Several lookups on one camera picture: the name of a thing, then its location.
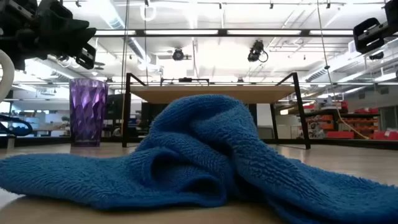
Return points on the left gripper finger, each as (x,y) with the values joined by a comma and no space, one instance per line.
(86,57)
(62,34)

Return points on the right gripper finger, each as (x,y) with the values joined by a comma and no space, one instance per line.
(370,35)

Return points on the purple faceted plastic tumbler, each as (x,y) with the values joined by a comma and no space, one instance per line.
(88,112)

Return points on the wooden shelf with black frame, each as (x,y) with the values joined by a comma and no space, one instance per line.
(211,93)

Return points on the small potted plant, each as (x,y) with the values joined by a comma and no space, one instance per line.
(65,119)

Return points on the black computer monitor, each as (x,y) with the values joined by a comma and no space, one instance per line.
(149,113)

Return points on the black ceiling spotlight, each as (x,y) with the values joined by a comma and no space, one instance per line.
(178,54)

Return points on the shelving with red bins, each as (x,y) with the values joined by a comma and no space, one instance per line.
(340,134)

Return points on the blue terry cloth towel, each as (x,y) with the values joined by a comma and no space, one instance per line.
(202,140)

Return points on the black table rig frame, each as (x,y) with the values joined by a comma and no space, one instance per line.
(357,142)

